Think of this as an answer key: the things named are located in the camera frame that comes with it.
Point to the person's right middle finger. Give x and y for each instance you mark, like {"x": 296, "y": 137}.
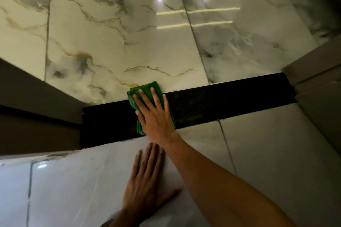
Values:
{"x": 146, "y": 101}

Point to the person's right little finger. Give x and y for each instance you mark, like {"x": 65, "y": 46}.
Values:
{"x": 166, "y": 105}

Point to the person's right forearm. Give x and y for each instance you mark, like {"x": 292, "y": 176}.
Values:
{"x": 223, "y": 187}

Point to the person's left thumb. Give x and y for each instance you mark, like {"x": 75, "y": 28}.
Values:
{"x": 170, "y": 197}

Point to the person's right thumb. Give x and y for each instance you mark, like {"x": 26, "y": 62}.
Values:
{"x": 140, "y": 119}

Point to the person's right hand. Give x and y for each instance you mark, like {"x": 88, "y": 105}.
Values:
{"x": 157, "y": 123}

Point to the person's left middle finger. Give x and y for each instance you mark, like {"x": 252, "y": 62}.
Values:
{"x": 154, "y": 163}

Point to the person's left hand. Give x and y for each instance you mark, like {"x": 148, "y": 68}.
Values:
{"x": 145, "y": 195}

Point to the black stone ledge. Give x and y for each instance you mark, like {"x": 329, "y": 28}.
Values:
{"x": 226, "y": 99}

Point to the person's left little finger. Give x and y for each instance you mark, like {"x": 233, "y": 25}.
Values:
{"x": 135, "y": 165}

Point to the green cleaning cloth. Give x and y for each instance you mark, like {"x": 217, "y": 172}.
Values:
{"x": 145, "y": 91}

